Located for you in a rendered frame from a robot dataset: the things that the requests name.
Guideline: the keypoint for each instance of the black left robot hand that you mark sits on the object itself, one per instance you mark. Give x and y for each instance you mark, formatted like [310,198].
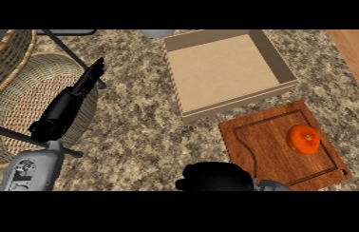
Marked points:
[62,110]

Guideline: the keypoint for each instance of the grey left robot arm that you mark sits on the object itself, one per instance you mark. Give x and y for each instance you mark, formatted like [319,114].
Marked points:
[32,170]

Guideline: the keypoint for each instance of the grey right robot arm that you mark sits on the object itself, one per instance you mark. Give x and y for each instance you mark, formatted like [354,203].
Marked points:
[270,186]

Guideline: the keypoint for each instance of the pale wooden surface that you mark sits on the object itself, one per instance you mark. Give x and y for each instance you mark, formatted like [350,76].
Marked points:
[346,48]

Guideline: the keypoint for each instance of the open cardboard box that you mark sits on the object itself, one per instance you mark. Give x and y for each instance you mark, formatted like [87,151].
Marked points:
[224,71]

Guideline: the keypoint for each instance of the brown wooden cutting board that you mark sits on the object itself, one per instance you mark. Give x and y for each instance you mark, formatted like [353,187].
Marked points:
[285,147]

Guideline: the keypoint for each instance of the orange bell pepper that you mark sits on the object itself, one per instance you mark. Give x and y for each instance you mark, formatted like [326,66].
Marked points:
[303,139]

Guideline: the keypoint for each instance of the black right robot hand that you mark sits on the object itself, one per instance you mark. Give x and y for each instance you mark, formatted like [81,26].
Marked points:
[214,177]

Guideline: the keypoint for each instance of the pale grey round bowl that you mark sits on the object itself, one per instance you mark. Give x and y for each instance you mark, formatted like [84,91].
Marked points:
[157,33]

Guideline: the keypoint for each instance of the tiered wicker basket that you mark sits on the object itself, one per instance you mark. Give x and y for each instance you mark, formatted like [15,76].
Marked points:
[32,93]

